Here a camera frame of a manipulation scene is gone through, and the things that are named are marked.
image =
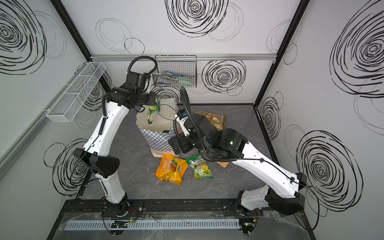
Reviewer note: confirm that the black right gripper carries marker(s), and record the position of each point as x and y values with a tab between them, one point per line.
177	144

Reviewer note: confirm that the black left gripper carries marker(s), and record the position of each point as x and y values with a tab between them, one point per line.
150	99

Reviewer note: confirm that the green Fox's candy bag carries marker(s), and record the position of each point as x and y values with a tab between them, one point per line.
153	110
200	166

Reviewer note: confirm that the blue checkered paper bag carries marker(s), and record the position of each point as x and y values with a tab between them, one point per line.
161	129

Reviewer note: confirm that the yellow gummy candy bag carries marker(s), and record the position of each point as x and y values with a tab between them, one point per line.
171	169

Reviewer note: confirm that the gold snack bag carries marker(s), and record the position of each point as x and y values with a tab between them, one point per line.
219	121

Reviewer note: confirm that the orange potato chips bag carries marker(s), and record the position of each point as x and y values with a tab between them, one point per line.
223	164

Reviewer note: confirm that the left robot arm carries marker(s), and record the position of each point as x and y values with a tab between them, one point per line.
116	104

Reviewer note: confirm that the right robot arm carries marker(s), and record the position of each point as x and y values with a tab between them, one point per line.
281	190

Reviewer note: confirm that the green item in basket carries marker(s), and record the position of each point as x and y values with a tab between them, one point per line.
174	79

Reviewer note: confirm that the white mesh shelf tray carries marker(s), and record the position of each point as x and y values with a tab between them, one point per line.
76	93

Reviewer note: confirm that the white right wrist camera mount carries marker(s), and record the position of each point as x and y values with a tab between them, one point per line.
180	117

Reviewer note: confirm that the black wire basket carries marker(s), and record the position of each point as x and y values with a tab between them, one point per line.
179	64

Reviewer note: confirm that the black front rail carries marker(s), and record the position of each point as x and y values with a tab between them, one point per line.
143	208

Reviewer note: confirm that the black corner frame post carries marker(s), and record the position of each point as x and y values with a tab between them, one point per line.
68	22

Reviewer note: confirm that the grey slotted cable duct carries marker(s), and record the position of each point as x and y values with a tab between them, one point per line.
116	225

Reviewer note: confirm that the right back corner post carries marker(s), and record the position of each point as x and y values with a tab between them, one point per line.
302	7

